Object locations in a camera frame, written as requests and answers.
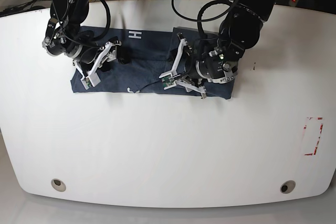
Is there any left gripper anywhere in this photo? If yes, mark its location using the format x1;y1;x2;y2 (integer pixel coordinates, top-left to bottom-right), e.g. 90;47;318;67
182;42;207;82

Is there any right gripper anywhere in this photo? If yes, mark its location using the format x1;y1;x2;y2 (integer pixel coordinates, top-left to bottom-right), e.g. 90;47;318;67
77;45;131;71

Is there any dark blue T-shirt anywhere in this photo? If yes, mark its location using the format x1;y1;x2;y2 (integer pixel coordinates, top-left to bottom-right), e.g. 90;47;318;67
70;25;235;101

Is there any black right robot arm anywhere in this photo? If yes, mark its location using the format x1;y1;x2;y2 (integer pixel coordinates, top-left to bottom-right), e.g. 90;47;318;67
43;0;111;72

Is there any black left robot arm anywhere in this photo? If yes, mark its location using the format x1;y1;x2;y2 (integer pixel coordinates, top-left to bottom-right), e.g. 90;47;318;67
160;0;276;88

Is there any red tape rectangle marking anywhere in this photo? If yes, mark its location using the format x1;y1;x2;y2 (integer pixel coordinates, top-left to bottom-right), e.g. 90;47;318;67
302;117;324;156

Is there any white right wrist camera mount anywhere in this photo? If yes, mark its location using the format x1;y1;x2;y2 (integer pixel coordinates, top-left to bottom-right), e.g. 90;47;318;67
73;40;122;90

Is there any left table cable grommet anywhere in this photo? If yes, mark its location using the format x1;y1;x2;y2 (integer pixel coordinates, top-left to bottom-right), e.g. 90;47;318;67
51;179;66;192

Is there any table cable grommet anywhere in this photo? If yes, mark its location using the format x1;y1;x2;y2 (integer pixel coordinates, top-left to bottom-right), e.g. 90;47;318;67
51;179;66;192
280;180;296;194

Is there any right table cable grommet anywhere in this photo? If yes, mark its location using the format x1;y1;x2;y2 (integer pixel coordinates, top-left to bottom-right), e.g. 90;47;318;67
280;180;296;194

